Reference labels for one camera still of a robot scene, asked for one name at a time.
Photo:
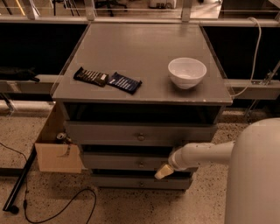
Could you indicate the metal can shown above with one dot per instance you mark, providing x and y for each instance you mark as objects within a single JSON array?
[{"x": 61, "y": 137}]

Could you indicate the grey drawer cabinet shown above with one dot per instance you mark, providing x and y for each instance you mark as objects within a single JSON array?
[{"x": 141, "y": 52}]

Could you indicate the brown snack bar wrapper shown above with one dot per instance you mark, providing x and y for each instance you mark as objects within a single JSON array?
[{"x": 91, "y": 77}]

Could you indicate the black metal floor bar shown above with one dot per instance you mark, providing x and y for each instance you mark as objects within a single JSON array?
[{"x": 21, "y": 174}]

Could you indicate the black object on ledge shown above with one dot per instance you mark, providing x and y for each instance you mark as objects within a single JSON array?
[{"x": 18, "y": 74}]

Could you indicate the white bowl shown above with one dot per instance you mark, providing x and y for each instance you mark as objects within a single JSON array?
[{"x": 186, "y": 73}]

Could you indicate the grey top drawer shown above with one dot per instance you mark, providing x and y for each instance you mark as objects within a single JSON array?
[{"x": 138, "y": 134}]

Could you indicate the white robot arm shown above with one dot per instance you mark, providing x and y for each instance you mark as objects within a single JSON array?
[{"x": 253, "y": 179}]

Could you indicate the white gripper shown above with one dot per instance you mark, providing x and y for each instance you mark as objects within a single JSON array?
[{"x": 177, "y": 160}]

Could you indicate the blue snack bar wrapper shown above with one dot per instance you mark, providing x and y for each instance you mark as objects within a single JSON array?
[{"x": 124, "y": 83}]

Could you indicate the cardboard box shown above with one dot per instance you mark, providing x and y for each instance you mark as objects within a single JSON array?
[{"x": 55, "y": 156}]

